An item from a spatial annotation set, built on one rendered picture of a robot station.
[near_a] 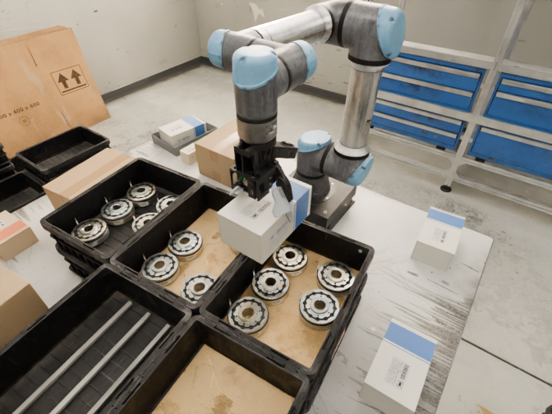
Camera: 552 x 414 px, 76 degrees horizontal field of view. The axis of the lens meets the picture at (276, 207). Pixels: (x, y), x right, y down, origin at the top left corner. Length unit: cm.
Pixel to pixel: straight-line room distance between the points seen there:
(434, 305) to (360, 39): 80
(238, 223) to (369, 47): 56
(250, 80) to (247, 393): 65
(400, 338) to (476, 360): 105
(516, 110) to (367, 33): 173
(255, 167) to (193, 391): 51
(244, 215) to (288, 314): 32
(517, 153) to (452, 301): 161
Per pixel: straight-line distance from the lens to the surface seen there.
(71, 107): 381
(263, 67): 59
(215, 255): 109
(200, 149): 155
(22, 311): 116
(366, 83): 105
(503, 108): 261
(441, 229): 134
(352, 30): 101
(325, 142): 120
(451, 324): 121
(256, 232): 72
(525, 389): 209
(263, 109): 62
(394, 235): 139
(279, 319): 95
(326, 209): 129
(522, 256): 264
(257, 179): 67
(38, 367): 105
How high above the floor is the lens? 165
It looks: 41 degrees down
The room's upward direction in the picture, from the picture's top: straight up
